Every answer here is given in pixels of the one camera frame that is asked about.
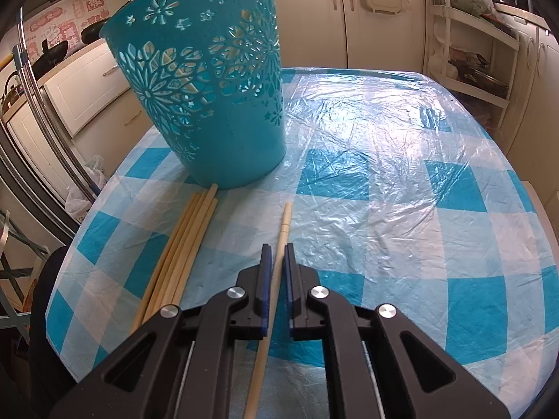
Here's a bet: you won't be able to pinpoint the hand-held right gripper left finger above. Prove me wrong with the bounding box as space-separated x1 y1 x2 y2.
50 243 274 419

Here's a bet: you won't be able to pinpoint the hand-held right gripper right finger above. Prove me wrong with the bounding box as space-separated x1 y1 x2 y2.
283 243 511 419

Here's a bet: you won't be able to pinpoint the blue perforated plastic basket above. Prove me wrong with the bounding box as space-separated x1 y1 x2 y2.
100 0 288 190

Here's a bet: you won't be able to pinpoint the white plastic bag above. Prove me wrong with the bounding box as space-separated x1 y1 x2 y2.
65 155 108 223

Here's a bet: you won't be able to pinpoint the black chair back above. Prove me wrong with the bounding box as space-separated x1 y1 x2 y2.
26 244 79 385

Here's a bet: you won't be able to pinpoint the white side table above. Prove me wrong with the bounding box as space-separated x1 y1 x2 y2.
522 181 559 245

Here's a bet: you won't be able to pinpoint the cream kitchen cabinet row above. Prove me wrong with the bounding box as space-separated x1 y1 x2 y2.
275 0 433 73

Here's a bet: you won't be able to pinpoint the cream drawer cabinet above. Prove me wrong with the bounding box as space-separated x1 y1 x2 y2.
0 37 153 184

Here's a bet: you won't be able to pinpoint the metal mop poles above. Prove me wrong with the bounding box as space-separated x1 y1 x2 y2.
11 6 99 201

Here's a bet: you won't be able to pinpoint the pans on shelf rack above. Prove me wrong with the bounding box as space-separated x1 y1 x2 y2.
448 46 509 99

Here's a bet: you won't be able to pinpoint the black wok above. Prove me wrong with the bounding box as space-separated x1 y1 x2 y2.
30 39 71 77

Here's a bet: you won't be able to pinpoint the cream corner cabinet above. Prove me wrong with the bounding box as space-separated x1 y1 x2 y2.
493 4 559 210

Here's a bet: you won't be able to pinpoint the metal kettle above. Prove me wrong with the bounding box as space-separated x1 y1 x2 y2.
0 72 24 112

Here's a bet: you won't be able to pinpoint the white shelf rack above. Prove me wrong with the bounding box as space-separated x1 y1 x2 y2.
426 0 522 140

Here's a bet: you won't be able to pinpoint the folding stool frame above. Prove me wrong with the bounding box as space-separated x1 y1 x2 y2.
0 209 49 328

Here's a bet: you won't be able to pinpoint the pink wall stickers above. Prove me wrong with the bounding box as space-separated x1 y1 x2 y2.
22 0 110 49

